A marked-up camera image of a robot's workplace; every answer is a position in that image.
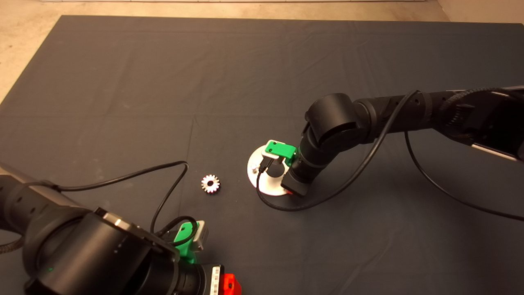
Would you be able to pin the bright steel planetary gear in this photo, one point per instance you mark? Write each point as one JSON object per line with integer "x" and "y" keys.
{"x": 206, "y": 181}

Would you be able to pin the right green camera mount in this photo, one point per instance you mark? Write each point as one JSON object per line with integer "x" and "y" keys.
{"x": 280, "y": 149}

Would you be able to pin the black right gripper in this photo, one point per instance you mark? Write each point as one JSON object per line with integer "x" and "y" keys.
{"x": 298, "y": 182}

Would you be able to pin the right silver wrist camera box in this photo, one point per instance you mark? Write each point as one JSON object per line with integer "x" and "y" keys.
{"x": 268, "y": 155}

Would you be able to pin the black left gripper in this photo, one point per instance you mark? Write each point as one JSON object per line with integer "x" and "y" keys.
{"x": 200, "y": 282}

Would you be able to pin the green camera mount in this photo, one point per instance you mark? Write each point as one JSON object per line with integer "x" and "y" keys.
{"x": 182, "y": 237}
{"x": 280, "y": 149}

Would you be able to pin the round metal carrier plate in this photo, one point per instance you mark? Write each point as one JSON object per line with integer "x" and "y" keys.
{"x": 270, "y": 186}

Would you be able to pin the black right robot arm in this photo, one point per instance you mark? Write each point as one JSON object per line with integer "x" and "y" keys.
{"x": 335, "y": 119}

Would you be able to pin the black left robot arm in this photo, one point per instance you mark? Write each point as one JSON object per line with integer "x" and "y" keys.
{"x": 82, "y": 254}

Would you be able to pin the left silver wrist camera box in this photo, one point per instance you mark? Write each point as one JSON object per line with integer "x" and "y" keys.
{"x": 200, "y": 237}

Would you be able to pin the dark grey table cloth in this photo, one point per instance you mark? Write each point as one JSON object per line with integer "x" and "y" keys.
{"x": 123, "y": 82}

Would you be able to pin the left green camera mount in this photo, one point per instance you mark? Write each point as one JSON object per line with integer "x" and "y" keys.
{"x": 182, "y": 237}

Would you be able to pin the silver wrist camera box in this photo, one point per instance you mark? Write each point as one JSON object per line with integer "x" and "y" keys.
{"x": 268, "y": 155}
{"x": 200, "y": 237}

